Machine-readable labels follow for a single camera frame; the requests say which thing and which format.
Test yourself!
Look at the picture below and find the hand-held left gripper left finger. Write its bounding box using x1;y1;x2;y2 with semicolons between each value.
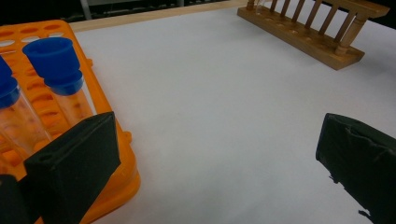
23;111;121;224

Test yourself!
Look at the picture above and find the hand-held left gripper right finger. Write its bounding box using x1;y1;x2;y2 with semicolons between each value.
315;112;396;224

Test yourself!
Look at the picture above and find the orange plastic test tube rack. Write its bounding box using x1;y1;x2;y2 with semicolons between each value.
0;19;142;224

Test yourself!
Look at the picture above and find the blue-capped clear test tube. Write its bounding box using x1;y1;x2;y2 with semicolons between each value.
21;36;97;129
0;55;52;157

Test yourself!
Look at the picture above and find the wooden test tube rack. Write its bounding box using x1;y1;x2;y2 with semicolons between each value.
236;0;390;71

